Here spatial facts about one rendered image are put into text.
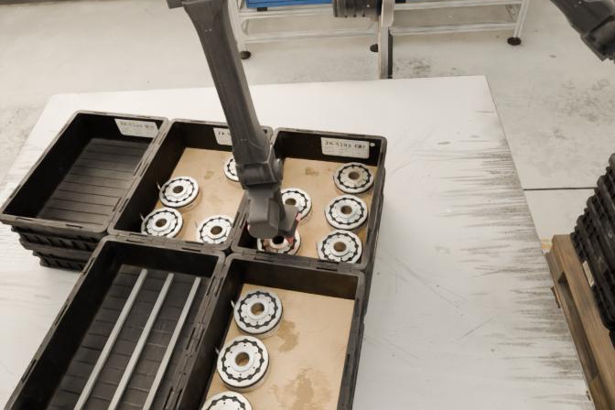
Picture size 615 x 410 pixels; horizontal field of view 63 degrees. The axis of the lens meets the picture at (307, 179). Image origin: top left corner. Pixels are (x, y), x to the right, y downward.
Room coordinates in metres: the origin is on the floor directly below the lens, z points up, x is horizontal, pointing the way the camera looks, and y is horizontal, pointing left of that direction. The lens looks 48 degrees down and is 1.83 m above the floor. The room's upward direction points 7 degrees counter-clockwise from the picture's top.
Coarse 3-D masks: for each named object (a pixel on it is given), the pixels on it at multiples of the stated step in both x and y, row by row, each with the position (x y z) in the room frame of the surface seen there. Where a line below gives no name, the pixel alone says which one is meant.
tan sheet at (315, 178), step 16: (288, 160) 0.97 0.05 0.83; (304, 160) 0.96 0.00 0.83; (288, 176) 0.91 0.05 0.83; (304, 176) 0.90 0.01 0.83; (320, 176) 0.90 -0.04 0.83; (320, 192) 0.84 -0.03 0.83; (336, 192) 0.83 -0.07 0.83; (320, 208) 0.79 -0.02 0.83; (368, 208) 0.77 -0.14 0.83; (304, 224) 0.74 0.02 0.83; (320, 224) 0.74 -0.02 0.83; (304, 240) 0.70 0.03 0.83
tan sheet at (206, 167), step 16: (192, 160) 1.02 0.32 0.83; (208, 160) 1.01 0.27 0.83; (224, 160) 1.00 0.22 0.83; (176, 176) 0.96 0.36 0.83; (192, 176) 0.96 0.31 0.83; (208, 176) 0.95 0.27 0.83; (224, 176) 0.94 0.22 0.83; (208, 192) 0.89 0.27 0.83; (224, 192) 0.88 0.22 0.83; (240, 192) 0.87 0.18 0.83; (160, 208) 0.86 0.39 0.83; (208, 208) 0.84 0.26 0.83; (224, 208) 0.83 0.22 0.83; (192, 224) 0.79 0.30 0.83; (192, 240) 0.74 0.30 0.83
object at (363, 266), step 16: (288, 128) 0.99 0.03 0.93; (272, 144) 0.95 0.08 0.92; (384, 144) 0.89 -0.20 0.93; (384, 160) 0.84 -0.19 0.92; (240, 224) 0.69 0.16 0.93; (368, 224) 0.65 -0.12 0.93; (240, 240) 0.65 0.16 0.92; (368, 240) 0.62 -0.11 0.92; (272, 256) 0.60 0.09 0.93; (288, 256) 0.59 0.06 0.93; (304, 256) 0.59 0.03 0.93; (368, 256) 0.57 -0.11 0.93
